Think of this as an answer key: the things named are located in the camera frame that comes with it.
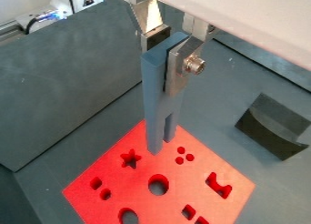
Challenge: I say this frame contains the black curved block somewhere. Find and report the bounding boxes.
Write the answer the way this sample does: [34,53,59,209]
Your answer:
[235,93,311,161]

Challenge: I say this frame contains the dark grey raised panel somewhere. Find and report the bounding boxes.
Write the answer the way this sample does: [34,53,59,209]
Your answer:
[0,0,142,171]

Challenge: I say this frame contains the white robot base with cable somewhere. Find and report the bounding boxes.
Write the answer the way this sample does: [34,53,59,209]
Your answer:
[0,0,103,41]

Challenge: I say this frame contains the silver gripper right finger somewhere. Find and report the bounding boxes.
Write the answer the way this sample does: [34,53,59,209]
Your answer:
[165,15,221,96]

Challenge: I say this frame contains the blue-grey double-square peg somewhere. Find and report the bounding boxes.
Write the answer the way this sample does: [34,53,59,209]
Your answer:
[142,32,187,155]

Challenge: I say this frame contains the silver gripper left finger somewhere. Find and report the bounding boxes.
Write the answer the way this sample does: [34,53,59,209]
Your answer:
[131,0,171,52]

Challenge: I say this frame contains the red shape-sorting board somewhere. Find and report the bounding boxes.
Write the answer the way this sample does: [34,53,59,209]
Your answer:
[63,123,255,224]

